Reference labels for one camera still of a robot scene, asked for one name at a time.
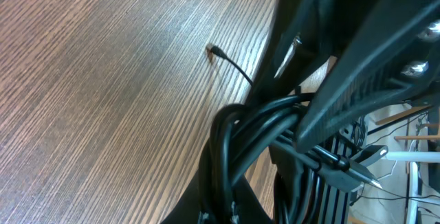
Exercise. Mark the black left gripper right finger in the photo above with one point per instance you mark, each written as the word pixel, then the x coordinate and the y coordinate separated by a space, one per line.
pixel 386 62

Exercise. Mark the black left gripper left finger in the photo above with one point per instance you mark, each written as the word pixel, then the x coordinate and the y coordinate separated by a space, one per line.
pixel 188 209

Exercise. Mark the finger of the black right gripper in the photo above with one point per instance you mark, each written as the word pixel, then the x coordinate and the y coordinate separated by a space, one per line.
pixel 302 36

